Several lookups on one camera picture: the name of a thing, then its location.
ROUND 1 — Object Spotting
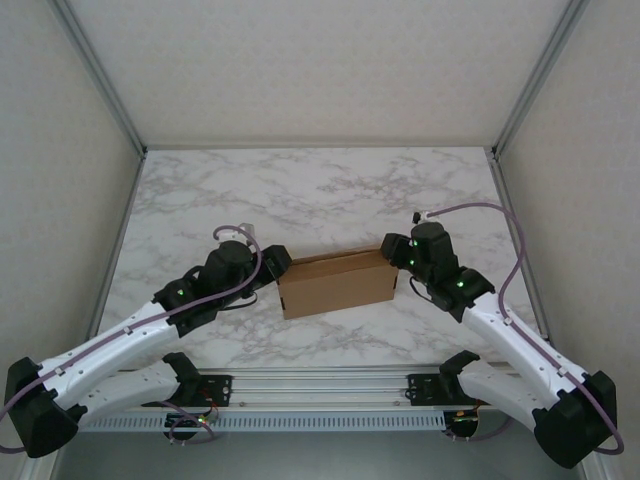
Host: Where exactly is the brown cardboard box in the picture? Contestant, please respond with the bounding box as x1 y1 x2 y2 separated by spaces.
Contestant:
278 248 399 321

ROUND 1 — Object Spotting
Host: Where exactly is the small circuit board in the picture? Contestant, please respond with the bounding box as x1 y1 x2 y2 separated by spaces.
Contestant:
164 413 210 432
446 411 480 437

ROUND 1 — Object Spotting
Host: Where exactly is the aluminium table edge rail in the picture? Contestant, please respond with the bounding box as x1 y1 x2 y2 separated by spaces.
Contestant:
143 143 496 152

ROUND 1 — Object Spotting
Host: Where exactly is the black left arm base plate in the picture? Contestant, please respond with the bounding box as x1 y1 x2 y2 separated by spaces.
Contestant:
192 373 234 407

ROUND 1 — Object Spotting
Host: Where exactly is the aluminium mounting rail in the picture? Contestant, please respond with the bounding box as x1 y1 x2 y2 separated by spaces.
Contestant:
79 366 501 412

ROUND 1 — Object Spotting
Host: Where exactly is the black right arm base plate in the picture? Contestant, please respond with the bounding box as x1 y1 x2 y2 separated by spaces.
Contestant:
407 372 500 407

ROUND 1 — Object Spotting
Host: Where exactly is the grey slotted cable duct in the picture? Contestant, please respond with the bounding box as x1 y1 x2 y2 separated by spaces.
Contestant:
79 411 448 432

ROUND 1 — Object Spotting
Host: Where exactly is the short aluminium frame post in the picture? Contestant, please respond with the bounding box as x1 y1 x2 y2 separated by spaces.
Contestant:
579 462 617 480
19 454 56 480

